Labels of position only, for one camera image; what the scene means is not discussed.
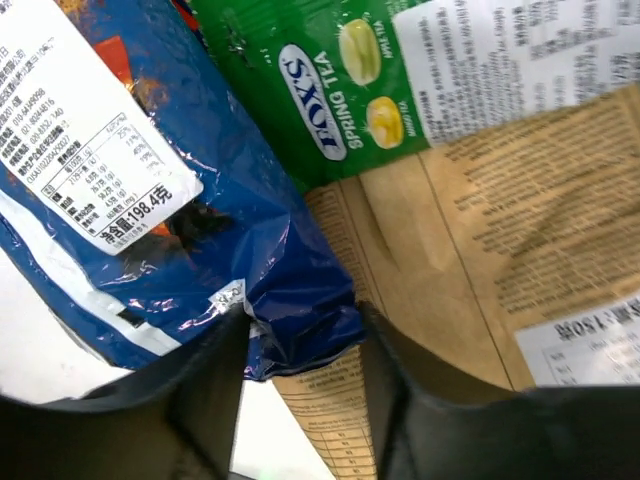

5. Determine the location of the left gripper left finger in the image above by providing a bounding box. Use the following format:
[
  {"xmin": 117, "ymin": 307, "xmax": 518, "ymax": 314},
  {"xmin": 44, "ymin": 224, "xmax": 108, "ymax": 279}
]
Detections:
[{"xmin": 1, "ymin": 307, "xmax": 250, "ymax": 479}]

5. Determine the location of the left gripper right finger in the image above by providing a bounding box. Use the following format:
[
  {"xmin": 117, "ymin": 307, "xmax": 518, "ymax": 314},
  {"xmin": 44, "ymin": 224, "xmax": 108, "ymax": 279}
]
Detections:
[{"xmin": 358, "ymin": 301, "xmax": 639, "ymax": 479}]

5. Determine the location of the large blue chip bag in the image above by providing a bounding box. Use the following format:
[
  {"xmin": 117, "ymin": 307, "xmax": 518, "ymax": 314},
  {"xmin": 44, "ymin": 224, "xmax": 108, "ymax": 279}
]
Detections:
[{"xmin": 1, "ymin": 1, "xmax": 364, "ymax": 381}]

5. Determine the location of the brown kraft snack bag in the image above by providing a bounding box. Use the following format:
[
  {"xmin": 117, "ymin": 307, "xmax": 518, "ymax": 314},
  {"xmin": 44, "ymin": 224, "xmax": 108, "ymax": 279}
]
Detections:
[{"xmin": 275, "ymin": 86, "xmax": 639, "ymax": 479}]

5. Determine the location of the green Fox's candy bag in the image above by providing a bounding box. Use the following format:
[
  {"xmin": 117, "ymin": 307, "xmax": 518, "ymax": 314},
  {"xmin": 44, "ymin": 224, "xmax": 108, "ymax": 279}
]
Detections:
[{"xmin": 191, "ymin": 0, "xmax": 639, "ymax": 191}]

